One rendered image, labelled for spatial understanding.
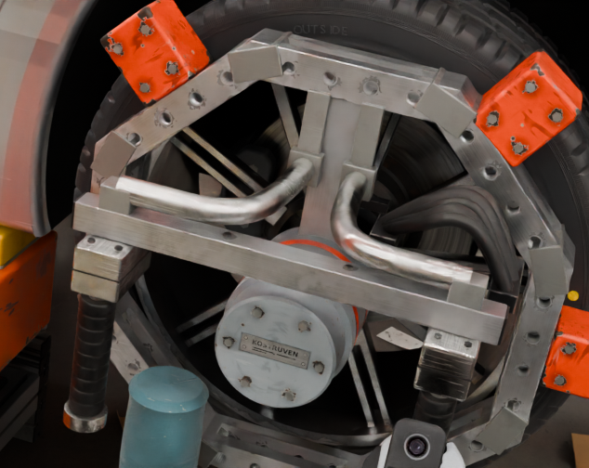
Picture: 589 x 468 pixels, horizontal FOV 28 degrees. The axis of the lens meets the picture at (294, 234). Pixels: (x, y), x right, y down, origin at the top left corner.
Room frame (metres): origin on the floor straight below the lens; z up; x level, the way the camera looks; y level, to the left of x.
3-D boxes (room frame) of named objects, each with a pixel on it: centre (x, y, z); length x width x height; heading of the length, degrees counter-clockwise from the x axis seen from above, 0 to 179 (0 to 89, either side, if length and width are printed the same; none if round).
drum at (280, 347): (1.12, -0.02, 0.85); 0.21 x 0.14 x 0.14; 170
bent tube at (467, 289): (1.05, -0.11, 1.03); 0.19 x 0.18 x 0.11; 170
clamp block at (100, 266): (1.02, 0.17, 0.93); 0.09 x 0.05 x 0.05; 170
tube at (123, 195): (1.09, 0.09, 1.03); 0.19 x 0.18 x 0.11; 170
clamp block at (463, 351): (0.96, -0.16, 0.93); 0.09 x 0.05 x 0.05; 170
